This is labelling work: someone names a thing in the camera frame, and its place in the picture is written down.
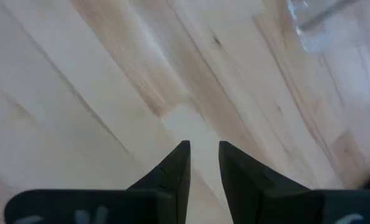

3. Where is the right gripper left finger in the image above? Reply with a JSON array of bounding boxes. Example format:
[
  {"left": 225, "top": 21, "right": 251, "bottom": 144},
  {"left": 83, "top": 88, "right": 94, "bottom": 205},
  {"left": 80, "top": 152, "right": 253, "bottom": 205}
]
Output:
[{"left": 3, "top": 140, "right": 192, "bottom": 224}]

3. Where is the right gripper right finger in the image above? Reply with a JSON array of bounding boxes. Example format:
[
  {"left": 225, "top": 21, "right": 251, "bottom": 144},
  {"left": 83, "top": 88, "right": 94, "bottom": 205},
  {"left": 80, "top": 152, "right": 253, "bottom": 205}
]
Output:
[{"left": 218, "top": 140, "right": 370, "bottom": 224}]

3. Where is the clear acrylic brush holder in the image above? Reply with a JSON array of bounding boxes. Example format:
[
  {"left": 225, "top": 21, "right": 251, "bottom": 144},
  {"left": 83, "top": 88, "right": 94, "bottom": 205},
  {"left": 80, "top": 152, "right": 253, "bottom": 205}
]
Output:
[{"left": 285, "top": 0, "right": 370, "bottom": 54}]

